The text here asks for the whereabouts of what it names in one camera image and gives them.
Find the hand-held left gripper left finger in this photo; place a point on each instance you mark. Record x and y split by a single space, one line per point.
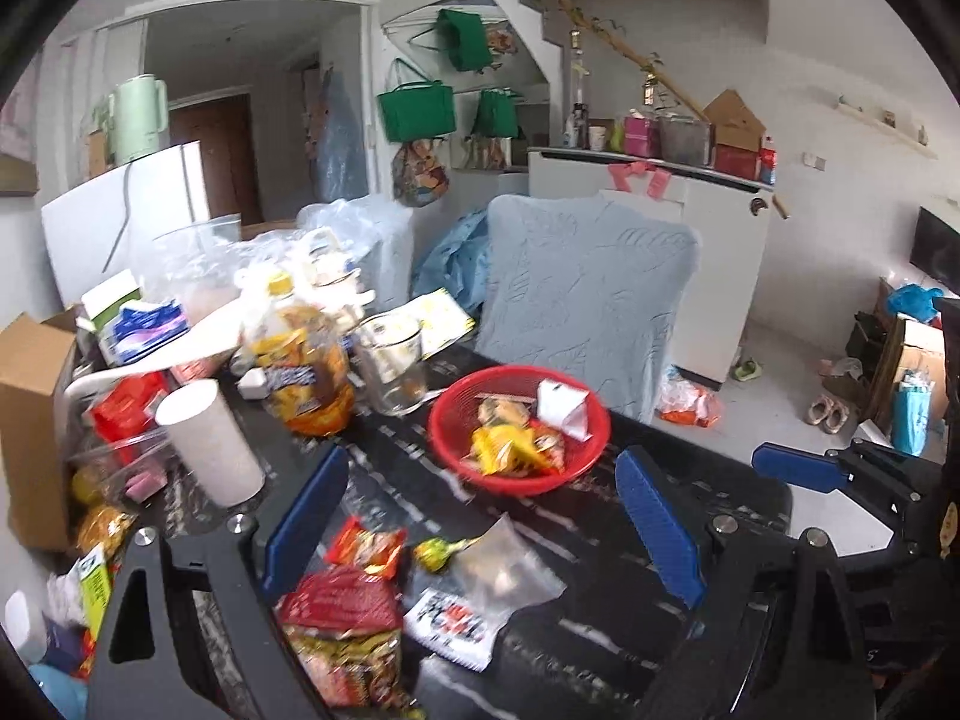
304 517

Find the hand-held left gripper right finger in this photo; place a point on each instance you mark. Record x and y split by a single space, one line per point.
660 525

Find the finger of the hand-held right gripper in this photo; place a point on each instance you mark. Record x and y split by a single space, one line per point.
799 465

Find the red gold snack packet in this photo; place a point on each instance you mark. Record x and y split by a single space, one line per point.
547 448

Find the orange foil noodle packet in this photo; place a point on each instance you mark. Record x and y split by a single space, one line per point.
345 671

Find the red plastic basket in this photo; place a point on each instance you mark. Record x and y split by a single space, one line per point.
450 442

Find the yellow snack packet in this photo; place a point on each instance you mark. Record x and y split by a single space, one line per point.
506 454

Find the brown snack packet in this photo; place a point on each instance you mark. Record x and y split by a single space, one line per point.
504 412

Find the beige slipper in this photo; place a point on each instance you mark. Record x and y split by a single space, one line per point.
817 412
836 418

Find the red orange snack packet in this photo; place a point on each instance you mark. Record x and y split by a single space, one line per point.
367 547

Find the green shoe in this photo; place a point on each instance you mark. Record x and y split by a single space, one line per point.
746 370

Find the toilet paper roll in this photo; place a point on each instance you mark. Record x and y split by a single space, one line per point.
214 442

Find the orange white plastic bag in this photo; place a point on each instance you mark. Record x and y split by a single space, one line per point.
690 401

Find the green yellow candy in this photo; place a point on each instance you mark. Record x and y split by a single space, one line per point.
433 555

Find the white power adapter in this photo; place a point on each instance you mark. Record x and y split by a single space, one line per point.
259 382

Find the orange drink bottle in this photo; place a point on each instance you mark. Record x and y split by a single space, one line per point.
300 367

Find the clear plastic bag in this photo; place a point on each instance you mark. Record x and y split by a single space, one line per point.
506 566

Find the open cardboard box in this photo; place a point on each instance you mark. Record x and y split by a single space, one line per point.
919 356

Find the pink block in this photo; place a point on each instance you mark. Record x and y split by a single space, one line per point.
145 484

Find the glass cup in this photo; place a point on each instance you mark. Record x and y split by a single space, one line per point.
390 371

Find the black white snack packet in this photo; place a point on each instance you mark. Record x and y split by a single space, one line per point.
454 626

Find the golden snack packet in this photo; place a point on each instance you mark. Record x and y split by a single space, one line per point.
105 529

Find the clear plastic container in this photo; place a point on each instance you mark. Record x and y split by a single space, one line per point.
112 457

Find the bright blue bag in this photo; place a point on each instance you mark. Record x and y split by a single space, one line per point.
915 301

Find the white tray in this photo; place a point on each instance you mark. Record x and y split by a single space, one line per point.
202 341

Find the white cabinet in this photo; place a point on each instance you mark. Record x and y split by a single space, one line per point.
720 277

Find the red plastic bag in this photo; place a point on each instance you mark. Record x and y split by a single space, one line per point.
127 405

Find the yellow fruit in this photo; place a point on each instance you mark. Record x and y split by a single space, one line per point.
88 484

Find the green yellow packet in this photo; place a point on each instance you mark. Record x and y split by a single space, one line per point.
96 589

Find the yellow white paper bag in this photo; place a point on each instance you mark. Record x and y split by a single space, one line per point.
442 322

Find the light blue covered chair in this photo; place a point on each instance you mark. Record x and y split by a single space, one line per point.
585 292

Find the blue white tissue packet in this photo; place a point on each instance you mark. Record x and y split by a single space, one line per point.
146 330

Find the black television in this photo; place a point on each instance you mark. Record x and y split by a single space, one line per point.
937 247

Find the clear plastic tub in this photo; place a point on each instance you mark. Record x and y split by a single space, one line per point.
195 255

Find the large cardboard box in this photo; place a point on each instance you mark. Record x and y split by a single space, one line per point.
34 427

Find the blue plastic bag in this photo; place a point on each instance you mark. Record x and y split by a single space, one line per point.
450 262

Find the green white carton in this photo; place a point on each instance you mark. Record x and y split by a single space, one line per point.
109 296

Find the red box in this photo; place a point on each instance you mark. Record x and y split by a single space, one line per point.
736 163

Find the pink ribbon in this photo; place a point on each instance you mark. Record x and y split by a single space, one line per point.
637 178

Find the grey box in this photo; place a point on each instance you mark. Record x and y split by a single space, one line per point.
684 141

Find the white refrigerator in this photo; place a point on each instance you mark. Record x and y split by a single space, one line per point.
127 217

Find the small brown cardboard box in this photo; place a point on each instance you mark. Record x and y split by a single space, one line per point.
735 120

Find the patterned tote bag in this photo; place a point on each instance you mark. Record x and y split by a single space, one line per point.
420 172

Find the pink box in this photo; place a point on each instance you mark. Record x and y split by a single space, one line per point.
641 136

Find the brown door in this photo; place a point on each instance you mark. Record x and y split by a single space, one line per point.
217 157

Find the wide green tote bag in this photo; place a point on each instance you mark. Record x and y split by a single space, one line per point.
416 112

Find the green electric kettle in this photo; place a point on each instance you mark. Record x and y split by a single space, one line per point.
139 120

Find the tall glass bottle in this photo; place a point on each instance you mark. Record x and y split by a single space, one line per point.
580 90

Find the bamboo stick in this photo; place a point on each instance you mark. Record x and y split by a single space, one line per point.
637 60

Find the wall shelf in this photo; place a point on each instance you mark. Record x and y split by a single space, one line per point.
877 120

